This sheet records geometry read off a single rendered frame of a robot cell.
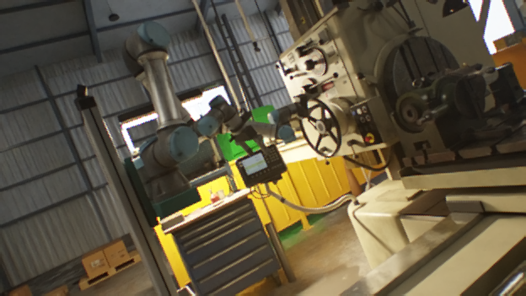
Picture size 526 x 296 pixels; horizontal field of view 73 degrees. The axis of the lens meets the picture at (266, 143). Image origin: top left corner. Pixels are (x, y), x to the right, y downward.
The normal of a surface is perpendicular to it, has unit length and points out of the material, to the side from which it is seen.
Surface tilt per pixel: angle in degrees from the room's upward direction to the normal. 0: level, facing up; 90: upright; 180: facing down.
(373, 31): 90
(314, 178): 90
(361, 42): 90
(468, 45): 90
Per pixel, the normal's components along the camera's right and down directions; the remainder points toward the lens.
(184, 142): 0.75, -0.16
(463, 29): 0.40, -0.15
